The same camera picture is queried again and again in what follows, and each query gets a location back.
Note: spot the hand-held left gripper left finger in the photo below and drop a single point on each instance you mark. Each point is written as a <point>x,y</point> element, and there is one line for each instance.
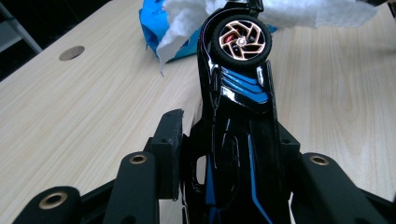
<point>169,155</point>

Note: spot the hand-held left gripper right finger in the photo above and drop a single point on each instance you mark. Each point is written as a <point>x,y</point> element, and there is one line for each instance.
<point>288,149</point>

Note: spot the blue and black toy car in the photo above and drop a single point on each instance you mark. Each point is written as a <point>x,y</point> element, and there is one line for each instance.
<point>236,149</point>

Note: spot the blue wet wipes pack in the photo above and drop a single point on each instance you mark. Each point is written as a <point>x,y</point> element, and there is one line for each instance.
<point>152,25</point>

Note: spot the white wet wipe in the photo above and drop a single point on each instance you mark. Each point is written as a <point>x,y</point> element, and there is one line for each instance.
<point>183,18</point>

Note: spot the white metal stand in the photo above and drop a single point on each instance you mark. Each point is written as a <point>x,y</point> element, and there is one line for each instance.
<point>18,29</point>

